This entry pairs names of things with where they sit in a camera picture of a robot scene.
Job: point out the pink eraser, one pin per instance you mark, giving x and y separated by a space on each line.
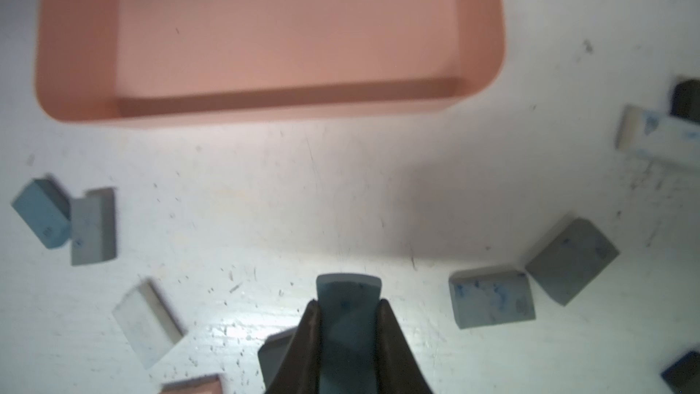
203 385

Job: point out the black eraser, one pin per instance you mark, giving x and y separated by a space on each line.
685 103
683 376
271 354

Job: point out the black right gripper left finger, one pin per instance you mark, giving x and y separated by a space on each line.
299 371

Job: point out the pink plastic storage tray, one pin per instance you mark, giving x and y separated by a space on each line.
152 63

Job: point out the grey eraser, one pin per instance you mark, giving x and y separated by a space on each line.
576 256
491 296

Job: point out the teal eraser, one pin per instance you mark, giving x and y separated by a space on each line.
46 211
348 303

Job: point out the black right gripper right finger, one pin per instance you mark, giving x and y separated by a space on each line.
397 370

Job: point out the white eraser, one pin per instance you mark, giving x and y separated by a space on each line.
658 137
147 324

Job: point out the grey-blue eraser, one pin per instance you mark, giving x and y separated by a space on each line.
93 228

